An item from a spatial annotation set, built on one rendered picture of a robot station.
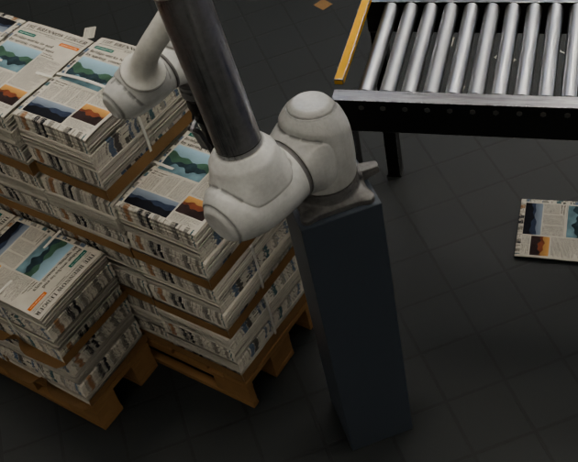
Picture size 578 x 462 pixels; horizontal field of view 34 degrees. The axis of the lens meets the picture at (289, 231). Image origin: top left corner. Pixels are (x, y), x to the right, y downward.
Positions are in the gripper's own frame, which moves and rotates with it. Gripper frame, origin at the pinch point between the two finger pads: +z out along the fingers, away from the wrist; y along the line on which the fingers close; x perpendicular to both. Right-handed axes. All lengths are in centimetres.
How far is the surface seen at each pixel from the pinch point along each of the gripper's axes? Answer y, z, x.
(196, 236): 17.6, 14.2, 2.0
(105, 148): 13.0, -3.2, -27.4
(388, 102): -51, 16, 21
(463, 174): -105, 96, 16
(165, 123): -8.5, 5.2, -26.1
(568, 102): -69, 16, 68
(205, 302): 17.9, 45.0, -4.0
